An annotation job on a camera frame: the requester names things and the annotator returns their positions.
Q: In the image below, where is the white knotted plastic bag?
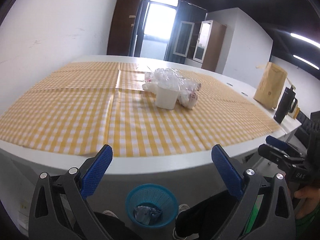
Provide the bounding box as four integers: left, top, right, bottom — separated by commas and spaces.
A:
177, 90, 197, 109

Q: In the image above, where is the white paper cup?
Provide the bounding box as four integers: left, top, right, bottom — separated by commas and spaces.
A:
155, 85, 179, 110

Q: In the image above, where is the clear plastic bag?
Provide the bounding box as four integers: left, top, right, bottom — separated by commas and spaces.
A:
142, 68, 201, 94

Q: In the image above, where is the blue plastic trash basket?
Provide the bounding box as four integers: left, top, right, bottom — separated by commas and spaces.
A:
125, 184, 178, 229

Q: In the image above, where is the right hand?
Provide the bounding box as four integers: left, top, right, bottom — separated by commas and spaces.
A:
294, 186, 319, 219

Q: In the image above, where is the black tumbler mug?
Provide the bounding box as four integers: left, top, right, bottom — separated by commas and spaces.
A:
273, 85, 298, 124

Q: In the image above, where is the left white shoe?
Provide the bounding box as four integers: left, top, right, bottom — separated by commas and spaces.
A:
103, 210, 118, 218

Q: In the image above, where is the white shoe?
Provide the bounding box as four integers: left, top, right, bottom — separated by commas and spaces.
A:
172, 204, 190, 239
103, 210, 118, 218

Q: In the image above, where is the brown paper bag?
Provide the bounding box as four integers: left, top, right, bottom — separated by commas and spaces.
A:
253, 62, 287, 109

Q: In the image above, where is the right white shoe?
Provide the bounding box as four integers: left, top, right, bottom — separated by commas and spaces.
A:
172, 204, 190, 239

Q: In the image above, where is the yellow checkered tablecloth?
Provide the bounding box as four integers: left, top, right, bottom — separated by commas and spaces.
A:
1, 62, 280, 157

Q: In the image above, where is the brown wooden cabinet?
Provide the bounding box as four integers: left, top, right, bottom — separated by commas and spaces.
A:
172, 20, 227, 72

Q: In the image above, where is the glass balcony door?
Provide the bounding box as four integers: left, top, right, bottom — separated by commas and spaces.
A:
133, 0, 180, 60

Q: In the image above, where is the dark brown wardrobe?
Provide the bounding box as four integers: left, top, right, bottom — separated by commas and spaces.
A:
106, 0, 141, 56

